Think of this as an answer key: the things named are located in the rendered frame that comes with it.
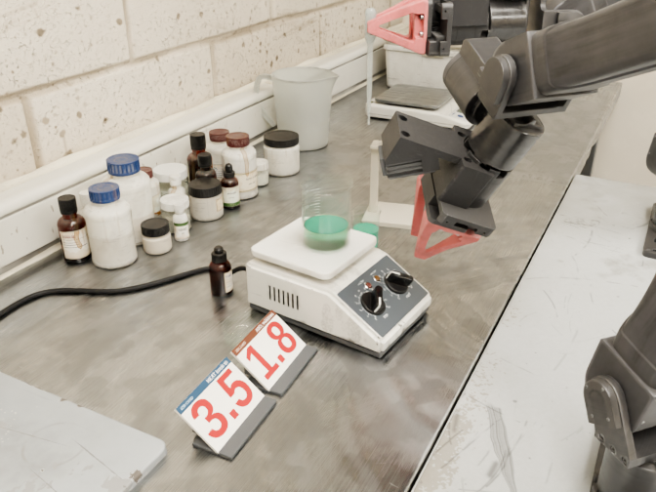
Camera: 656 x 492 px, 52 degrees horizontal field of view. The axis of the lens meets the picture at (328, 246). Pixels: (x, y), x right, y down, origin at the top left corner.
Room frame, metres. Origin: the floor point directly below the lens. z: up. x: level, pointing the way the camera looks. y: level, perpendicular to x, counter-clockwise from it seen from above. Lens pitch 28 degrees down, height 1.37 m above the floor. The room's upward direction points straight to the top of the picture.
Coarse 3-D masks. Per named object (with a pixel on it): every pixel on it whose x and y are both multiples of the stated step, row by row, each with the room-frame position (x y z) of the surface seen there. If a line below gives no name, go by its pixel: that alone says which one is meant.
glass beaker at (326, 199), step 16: (320, 176) 0.78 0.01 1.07; (336, 176) 0.78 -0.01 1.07; (304, 192) 0.73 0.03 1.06; (320, 192) 0.77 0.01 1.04; (336, 192) 0.77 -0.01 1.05; (304, 208) 0.73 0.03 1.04; (320, 208) 0.72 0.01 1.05; (336, 208) 0.72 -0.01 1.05; (304, 224) 0.73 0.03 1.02; (320, 224) 0.72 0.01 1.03; (336, 224) 0.72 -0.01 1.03; (304, 240) 0.73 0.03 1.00; (320, 240) 0.72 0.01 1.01; (336, 240) 0.72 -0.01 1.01
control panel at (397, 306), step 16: (368, 272) 0.71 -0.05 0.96; (384, 272) 0.73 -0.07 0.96; (352, 288) 0.68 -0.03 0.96; (368, 288) 0.69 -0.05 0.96; (384, 288) 0.70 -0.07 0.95; (416, 288) 0.72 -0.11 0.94; (352, 304) 0.66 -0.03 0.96; (400, 304) 0.69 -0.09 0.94; (416, 304) 0.70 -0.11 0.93; (368, 320) 0.64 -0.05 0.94; (384, 320) 0.65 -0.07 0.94; (384, 336) 0.63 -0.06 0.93
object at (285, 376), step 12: (300, 348) 0.64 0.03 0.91; (312, 348) 0.64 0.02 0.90; (240, 360) 0.58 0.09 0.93; (288, 360) 0.61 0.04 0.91; (300, 360) 0.62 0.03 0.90; (252, 372) 0.58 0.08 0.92; (288, 372) 0.60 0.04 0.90; (300, 372) 0.60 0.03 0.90; (264, 384) 0.57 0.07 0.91; (276, 384) 0.58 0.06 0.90; (288, 384) 0.58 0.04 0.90
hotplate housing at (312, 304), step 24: (264, 264) 0.73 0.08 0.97; (360, 264) 0.73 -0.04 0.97; (264, 288) 0.71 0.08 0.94; (288, 288) 0.69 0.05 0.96; (312, 288) 0.68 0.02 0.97; (336, 288) 0.67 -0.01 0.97; (288, 312) 0.69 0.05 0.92; (312, 312) 0.67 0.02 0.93; (336, 312) 0.65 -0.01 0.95; (336, 336) 0.66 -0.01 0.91; (360, 336) 0.63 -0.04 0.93
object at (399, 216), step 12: (372, 144) 1.01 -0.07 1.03; (372, 156) 1.01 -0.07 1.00; (372, 168) 1.01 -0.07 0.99; (372, 180) 1.01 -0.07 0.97; (372, 192) 1.01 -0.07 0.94; (372, 204) 1.01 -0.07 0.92; (384, 204) 1.04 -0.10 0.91; (396, 204) 1.04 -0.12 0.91; (384, 216) 1.00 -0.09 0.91; (396, 216) 1.00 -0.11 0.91; (408, 216) 1.00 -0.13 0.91; (408, 228) 0.96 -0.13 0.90
